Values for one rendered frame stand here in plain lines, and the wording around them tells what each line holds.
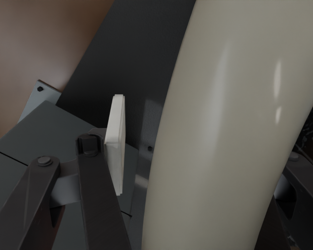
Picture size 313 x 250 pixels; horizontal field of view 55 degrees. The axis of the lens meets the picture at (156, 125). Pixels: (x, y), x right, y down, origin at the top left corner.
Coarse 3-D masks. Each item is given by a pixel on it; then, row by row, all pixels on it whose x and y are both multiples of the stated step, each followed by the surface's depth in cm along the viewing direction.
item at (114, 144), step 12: (120, 96) 19; (120, 108) 18; (120, 120) 16; (108, 132) 14; (120, 132) 15; (108, 144) 14; (120, 144) 14; (108, 156) 14; (120, 156) 14; (120, 168) 14; (120, 180) 15; (120, 192) 15
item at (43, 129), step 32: (32, 96) 109; (32, 128) 90; (64, 128) 99; (0, 160) 72; (64, 160) 85; (128, 160) 105; (0, 192) 64; (128, 192) 89; (64, 224) 66; (128, 224) 78
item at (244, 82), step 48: (240, 0) 5; (288, 0) 5; (192, 48) 6; (240, 48) 5; (288, 48) 5; (192, 96) 6; (240, 96) 5; (288, 96) 5; (192, 144) 6; (240, 144) 6; (288, 144) 6; (192, 192) 6; (240, 192) 6; (144, 240) 8; (192, 240) 6; (240, 240) 7
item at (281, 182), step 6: (282, 174) 13; (282, 180) 13; (282, 186) 13; (288, 186) 13; (276, 192) 13; (282, 192) 13; (288, 192) 13; (294, 192) 13; (276, 198) 14; (282, 198) 13; (288, 198) 13; (294, 198) 13
